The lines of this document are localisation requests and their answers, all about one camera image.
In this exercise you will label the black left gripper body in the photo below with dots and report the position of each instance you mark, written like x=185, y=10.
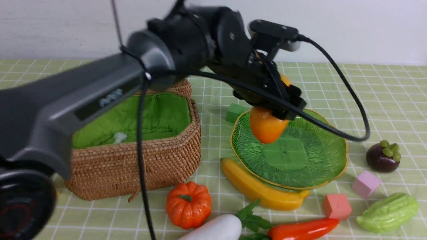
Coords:
x=260, y=73

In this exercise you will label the orange toy mango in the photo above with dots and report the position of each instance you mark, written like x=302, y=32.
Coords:
x=264, y=126

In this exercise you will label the yellow toy banana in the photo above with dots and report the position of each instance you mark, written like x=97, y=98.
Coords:
x=253, y=189

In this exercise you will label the orange toy pumpkin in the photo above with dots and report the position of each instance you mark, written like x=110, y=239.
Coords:
x=189, y=205

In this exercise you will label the purple toy mangosteen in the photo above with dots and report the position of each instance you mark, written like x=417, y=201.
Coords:
x=383, y=157

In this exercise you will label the red toy chili pepper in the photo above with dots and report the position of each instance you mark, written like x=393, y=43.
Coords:
x=310, y=230

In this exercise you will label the green toy bitter gourd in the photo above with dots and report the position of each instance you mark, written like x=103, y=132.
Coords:
x=389, y=213

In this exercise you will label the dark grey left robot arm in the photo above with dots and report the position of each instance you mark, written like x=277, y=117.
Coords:
x=39, y=119

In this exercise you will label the green foam cube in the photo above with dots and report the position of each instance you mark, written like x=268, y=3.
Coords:
x=234, y=111

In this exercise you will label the green glass leaf plate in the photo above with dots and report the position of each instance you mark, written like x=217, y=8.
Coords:
x=304, y=157

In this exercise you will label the salmon pink foam cube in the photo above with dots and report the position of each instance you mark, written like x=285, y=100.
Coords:
x=336, y=206

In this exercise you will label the lilac foam cube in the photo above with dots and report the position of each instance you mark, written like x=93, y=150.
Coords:
x=366, y=184

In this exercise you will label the woven rattan basket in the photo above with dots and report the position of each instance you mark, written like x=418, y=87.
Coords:
x=109, y=154

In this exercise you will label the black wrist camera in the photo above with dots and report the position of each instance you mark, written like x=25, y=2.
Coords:
x=269, y=37

